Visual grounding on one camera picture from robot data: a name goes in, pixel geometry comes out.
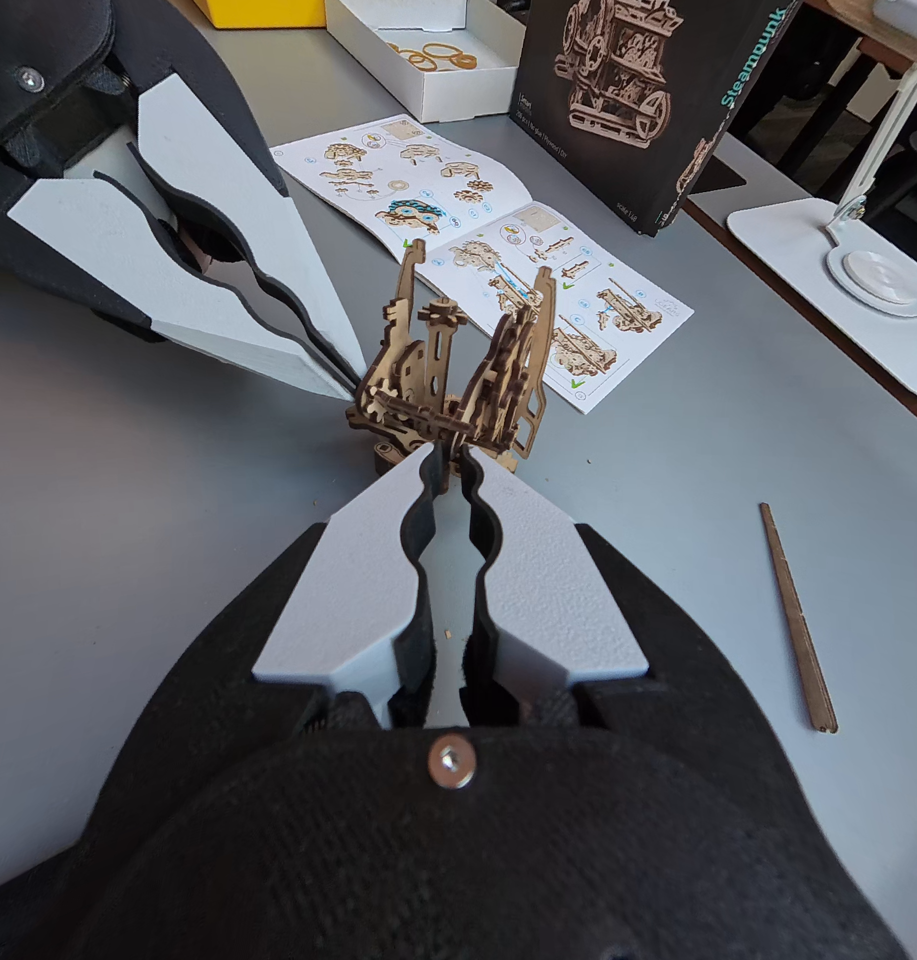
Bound white instruction booklet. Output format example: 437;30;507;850
269;114;694;415

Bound tan rubber bands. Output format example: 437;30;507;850
387;41;478;75

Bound white desk stand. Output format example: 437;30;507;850
727;56;917;412

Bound white cardboard box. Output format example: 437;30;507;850
325;0;527;123

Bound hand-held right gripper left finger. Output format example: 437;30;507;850
252;442;449;729

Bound black model kit box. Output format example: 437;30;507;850
509;0;805;238

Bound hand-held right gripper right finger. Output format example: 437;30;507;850
458;444;649;727

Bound yellow plastic bin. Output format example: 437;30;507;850
203;0;328;30

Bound tapered wooden stick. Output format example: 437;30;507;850
758;502;839;734

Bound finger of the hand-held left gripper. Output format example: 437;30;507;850
7;171;356;403
127;71;370;385

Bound wooden gear model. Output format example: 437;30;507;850
346;240;557;475

